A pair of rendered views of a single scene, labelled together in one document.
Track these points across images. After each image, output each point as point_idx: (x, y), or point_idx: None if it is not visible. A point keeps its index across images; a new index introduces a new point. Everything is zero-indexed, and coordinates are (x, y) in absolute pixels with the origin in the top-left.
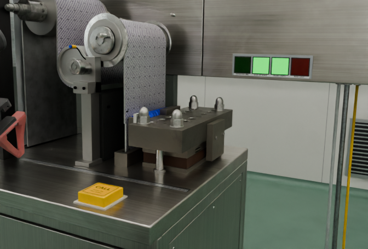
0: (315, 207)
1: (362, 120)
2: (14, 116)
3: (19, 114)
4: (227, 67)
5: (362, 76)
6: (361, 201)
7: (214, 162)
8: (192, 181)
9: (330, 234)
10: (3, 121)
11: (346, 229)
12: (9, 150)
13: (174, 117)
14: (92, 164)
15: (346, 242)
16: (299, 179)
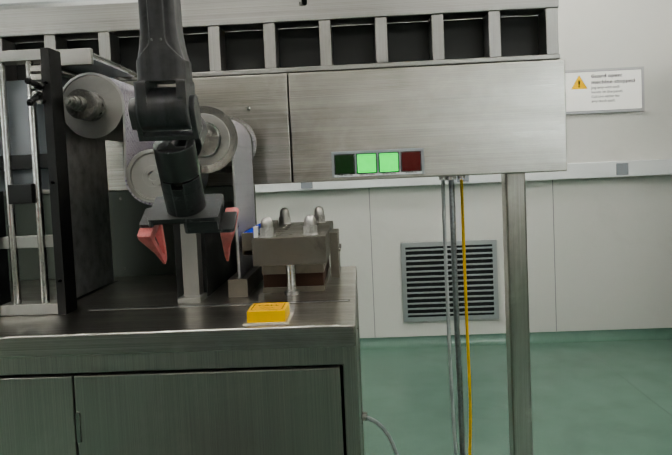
0: (377, 369)
1: (415, 243)
2: (235, 211)
3: (232, 209)
4: (325, 169)
5: (475, 166)
6: (429, 351)
7: (339, 280)
8: (341, 294)
9: (409, 396)
10: (226, 216)
11: (426, 386)
12: (228, 249)
13: (309, 224)
14: (202, 300)
15: (432, 400)
16: None
